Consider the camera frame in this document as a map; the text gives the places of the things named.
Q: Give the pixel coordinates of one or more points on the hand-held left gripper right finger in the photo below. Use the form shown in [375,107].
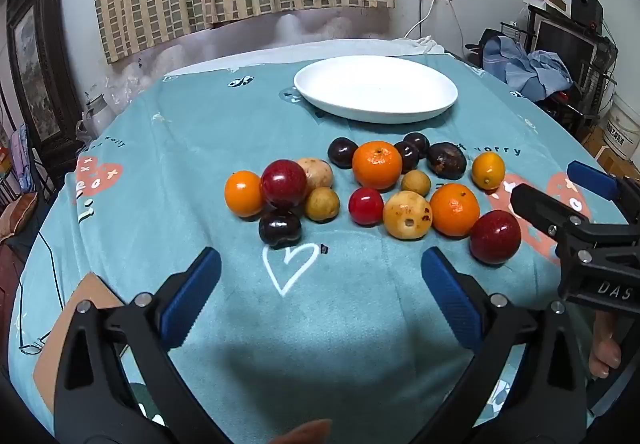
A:
[450,291]

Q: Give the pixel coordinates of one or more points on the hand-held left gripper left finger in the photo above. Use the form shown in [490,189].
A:
[192,294]

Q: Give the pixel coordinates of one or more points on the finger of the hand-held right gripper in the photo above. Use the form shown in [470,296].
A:
[592,181]
[537,206]

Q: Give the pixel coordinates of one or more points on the small orange citrus fruit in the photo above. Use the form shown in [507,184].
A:
[488,170]
[242,194]

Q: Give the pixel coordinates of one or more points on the dark brown passion fruit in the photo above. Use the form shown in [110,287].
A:
[446,160]

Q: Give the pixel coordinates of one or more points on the dark purple plum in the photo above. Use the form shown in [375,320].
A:
[419,141]
[343,152]
[409,156]
[280,229]

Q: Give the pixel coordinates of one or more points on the tan round fruit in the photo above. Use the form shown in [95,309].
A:
[320,172]

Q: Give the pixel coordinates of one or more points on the white oval plate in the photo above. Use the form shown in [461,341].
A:
[375,89]

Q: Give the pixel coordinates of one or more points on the person's right hand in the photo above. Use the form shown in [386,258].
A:
[605,349]

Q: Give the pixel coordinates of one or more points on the person's left hand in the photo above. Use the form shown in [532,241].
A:
[305,434]

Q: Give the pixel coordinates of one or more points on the brown cardboard box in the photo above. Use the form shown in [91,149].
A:
[600,147]

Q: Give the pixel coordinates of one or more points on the white plastic bucket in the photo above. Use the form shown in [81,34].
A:
[622,124]

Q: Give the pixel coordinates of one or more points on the yellow spotted fruit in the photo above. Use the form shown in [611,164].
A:
[407,214]

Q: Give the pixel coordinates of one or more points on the small tan longan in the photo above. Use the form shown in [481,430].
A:
[416,182]
[322,204]

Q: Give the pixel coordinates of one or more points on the small red plum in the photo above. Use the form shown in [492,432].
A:
[366,205]

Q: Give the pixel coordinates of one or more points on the blue clothes pile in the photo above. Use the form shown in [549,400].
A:
[535,69]

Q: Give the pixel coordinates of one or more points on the black monitor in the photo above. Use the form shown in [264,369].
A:
[565,42]

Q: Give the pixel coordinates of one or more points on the large orange mandarin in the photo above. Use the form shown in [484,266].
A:
[377,165]

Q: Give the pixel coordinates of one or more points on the teal printed tablecloth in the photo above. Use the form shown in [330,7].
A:
[200,134]

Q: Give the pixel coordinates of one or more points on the black speaker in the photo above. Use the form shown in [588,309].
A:
[586,4]

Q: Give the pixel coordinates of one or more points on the brown cushion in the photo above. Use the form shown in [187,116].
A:
[19,216]

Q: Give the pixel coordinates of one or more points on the white kettle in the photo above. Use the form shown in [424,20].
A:
[96,113]

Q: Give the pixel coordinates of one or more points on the clear plastic bag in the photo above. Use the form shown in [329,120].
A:
[125,82]

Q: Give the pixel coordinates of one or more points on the dark wooden framed picture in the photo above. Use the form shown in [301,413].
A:
[35,49]

